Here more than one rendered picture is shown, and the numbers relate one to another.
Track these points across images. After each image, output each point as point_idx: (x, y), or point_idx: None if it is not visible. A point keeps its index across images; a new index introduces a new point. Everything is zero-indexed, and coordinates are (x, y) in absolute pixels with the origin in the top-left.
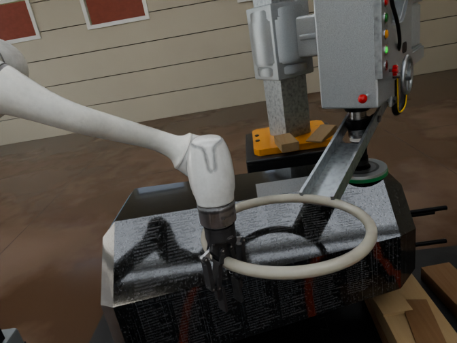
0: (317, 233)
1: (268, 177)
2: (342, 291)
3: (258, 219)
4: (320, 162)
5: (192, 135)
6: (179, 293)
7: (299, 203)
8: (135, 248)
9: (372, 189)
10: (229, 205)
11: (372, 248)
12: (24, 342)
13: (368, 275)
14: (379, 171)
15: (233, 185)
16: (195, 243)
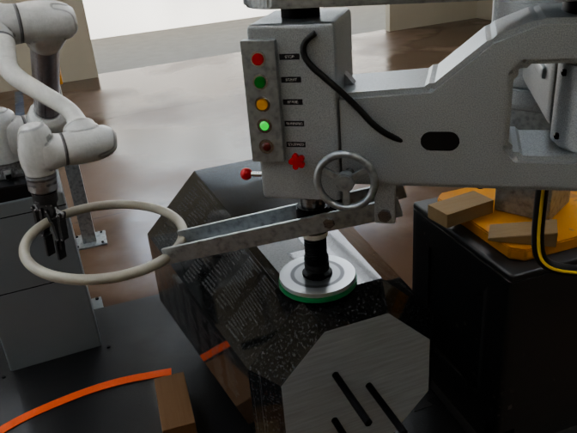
0: (226, 298)
1: None
2: (225, 377)
3: None
4: (226, 221)
5: (75, 120)
6: None
7: (246, 259)
8: (181, 202)
9: (284, 302)
10: (30, 179)
11: (56, 281)
12: (64, 204)
13: (235, 384)
14: (298, 289)
15: (32, 167)
16: None
